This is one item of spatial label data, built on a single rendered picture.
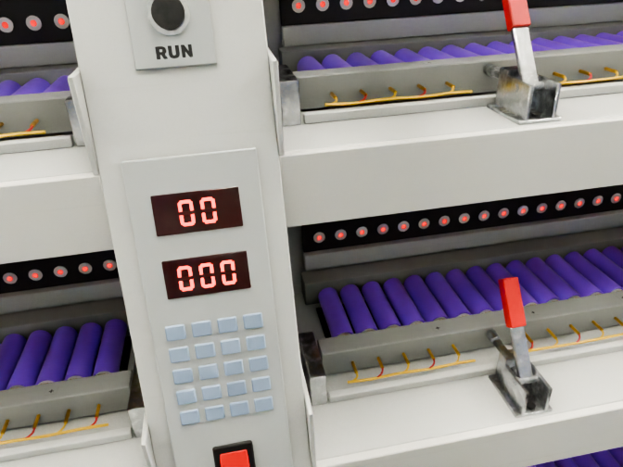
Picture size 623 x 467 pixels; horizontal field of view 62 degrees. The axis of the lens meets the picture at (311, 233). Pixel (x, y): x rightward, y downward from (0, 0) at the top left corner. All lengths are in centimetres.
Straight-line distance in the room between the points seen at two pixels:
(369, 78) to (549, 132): 12
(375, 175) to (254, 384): 14
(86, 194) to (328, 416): 22
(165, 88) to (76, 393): 23
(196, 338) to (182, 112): 12
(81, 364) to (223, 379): 16
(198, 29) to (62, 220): 12
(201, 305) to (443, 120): 18
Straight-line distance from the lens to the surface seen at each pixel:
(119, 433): 40
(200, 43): 28
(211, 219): 28
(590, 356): 47
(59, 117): 36
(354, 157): 29
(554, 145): 35
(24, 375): 46
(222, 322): 30
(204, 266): 29
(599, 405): 44
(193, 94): 28
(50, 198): 30
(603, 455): 64
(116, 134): 29
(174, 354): 31
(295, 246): 50
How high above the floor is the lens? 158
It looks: 14 degrees down
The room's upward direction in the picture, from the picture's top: 5 degrees counter-clockwise
